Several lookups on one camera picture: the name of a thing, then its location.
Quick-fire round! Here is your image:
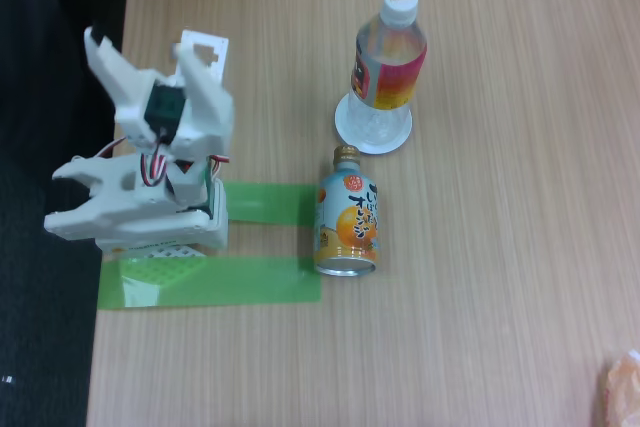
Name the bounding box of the short green tape strip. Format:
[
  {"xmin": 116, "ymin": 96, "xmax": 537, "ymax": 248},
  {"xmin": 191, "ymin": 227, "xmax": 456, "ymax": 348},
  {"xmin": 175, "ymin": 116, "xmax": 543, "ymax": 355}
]
[{"xmin": 222, "ymin": 181, "xmax": 321, "ymax": 226}]

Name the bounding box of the long green tape strip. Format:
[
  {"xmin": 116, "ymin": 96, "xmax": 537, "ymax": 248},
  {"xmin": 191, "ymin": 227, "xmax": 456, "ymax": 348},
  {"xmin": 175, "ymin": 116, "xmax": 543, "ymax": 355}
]
[{"xmin": 97, "ymin": 255, "xmax": 322, "ymax": 312}]

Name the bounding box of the clear plastic bottle red label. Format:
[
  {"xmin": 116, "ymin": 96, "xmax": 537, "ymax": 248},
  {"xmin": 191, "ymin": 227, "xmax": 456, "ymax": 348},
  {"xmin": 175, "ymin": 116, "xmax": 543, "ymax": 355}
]
[{"xmin": 347, "ymin": 0, "xmax": 429, "ymax": 148}]

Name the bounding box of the small white round plate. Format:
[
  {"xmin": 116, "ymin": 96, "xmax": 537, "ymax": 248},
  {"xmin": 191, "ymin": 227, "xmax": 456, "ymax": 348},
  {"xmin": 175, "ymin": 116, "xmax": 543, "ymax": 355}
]
[{"xmin": 333, "ymin": 91, "xmax": 414, "ymax": 156}]

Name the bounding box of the orange juice bottle can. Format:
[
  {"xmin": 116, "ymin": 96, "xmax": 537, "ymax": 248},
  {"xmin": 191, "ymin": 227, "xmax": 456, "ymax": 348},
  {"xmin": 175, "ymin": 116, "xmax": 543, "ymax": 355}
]
[{"xmin": 313, "ymin": 144, "xmax": 379, "ymax": 278}]

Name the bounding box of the orange plastic bag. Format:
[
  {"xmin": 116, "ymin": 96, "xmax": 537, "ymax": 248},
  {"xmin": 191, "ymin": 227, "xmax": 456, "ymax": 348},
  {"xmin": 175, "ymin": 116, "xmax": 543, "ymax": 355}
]
[{"xmin": 597, "ymin": 349, "xmax": 640, "ymax": 427}]

